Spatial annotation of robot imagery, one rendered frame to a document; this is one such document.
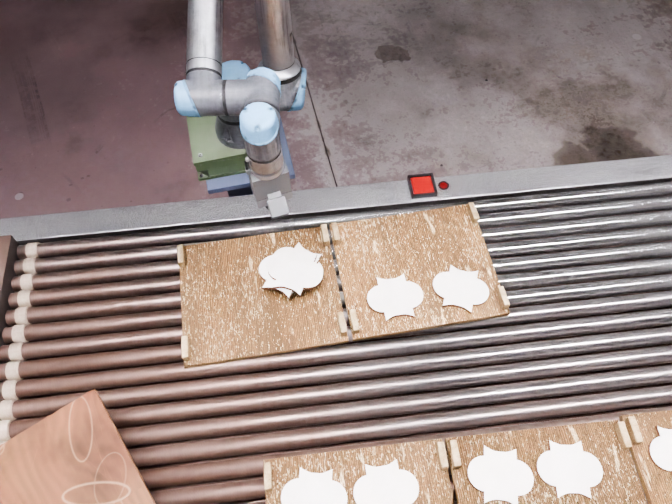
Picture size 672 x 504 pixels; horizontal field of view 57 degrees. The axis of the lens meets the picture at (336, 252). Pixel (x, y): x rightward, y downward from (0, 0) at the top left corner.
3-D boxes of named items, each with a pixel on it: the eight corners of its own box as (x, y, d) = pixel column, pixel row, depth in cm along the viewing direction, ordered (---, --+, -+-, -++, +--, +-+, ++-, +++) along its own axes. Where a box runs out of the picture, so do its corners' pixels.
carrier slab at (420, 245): (329, 227, 172) (329, 224, 171) (470, 206, 176) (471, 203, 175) (353, 341, 155) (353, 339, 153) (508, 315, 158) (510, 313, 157)
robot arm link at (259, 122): (278, 96, 123) (276, 129, 119) (282, 132, 133) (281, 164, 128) (238, 97, 123) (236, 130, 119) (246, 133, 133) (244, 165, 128)
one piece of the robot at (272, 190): (253, 191, 128) (263, 232, 142) (295, 180, 129) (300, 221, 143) (239, 148, 133) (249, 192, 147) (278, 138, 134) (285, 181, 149)
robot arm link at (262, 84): (227, 64, 130) (223, 104, 124) (280, 63, 130) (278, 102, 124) (233, 91, 137) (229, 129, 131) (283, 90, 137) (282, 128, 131)
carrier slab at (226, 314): (179, 249, 169) (178, 246, 167) (326, 228, 172) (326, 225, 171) (185, 369, 151) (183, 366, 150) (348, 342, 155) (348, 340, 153)
